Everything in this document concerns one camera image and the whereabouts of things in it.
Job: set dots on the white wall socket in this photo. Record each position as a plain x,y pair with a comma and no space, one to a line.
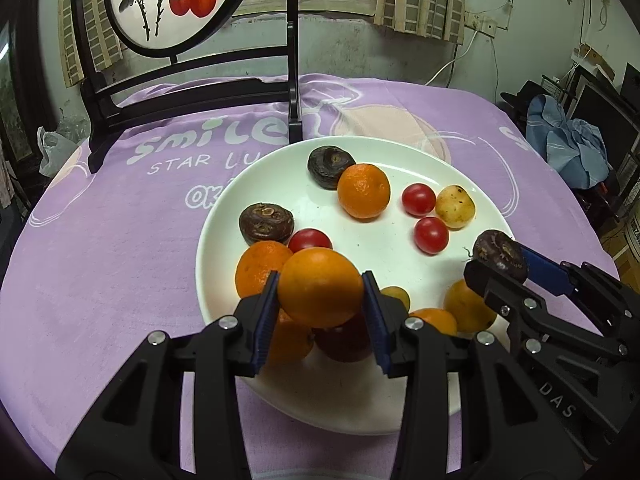
481,24

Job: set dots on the blue cloth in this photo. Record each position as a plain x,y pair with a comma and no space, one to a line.
570,145

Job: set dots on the dark red plum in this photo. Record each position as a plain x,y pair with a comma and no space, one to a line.
345,345

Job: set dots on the dark wooden cabinet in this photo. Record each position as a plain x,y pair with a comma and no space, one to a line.
15,85

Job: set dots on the brown-yellow round pear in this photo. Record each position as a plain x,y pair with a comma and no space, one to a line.
465,305

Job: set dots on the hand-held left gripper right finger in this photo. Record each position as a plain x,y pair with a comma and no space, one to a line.
375,325

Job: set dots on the orange cherry tomato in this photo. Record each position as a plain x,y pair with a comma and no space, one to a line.
435,321

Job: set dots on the small yellow fruit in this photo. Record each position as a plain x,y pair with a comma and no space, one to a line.
395,297

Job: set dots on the white plastic bag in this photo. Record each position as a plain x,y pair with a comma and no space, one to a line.
55,152

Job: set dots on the spotted yellow fruit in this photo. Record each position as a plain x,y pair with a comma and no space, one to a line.
455,206

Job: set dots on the black hat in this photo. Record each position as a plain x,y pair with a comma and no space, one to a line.
522,97

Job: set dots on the black monitor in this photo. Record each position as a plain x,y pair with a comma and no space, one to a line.
607,105

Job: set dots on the dark brown water chestnut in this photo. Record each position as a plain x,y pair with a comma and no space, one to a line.
328,166
500,255
265,222

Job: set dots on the white round plate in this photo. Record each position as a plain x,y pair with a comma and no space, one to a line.
380,260

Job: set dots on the purple printed tablecloth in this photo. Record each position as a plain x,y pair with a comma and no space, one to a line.
125,260

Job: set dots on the small orange tangerine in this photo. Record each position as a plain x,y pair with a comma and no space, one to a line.
363,191
252,270
320,287
292,345

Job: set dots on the small cardboard box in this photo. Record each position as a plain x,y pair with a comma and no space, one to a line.
599,62

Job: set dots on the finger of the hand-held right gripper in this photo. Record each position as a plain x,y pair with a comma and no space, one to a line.
500,290
545,270

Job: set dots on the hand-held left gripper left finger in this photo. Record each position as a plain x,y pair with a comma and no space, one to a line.
265,325

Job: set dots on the red cherry tomato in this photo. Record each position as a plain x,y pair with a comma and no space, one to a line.
431,235
310,240
419,199

